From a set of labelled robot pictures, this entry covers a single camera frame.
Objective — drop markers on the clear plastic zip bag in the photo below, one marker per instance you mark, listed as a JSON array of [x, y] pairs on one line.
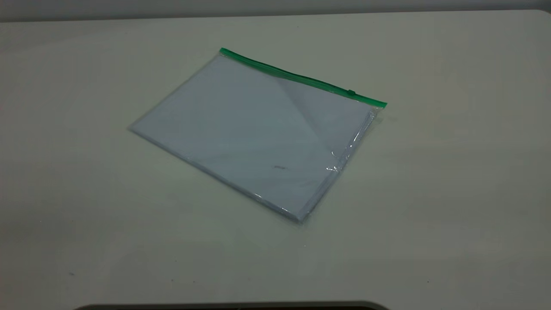
[[258, 137]]

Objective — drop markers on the dark rounded base edge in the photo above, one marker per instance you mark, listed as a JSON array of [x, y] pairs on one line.
[[232, 306]]

